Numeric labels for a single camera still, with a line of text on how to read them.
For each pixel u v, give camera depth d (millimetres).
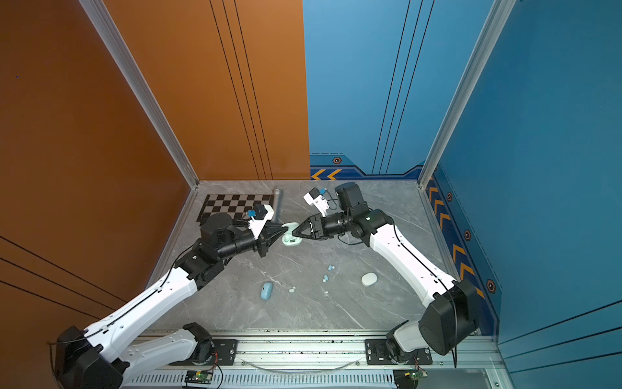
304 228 661
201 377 716
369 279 875
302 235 656
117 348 414
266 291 827
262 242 611
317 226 621
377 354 725
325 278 878
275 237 678
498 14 699
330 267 911
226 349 742
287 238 696
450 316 394
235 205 1075
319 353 744
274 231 659
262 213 580
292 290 849
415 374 698
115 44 754
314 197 665
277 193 1122
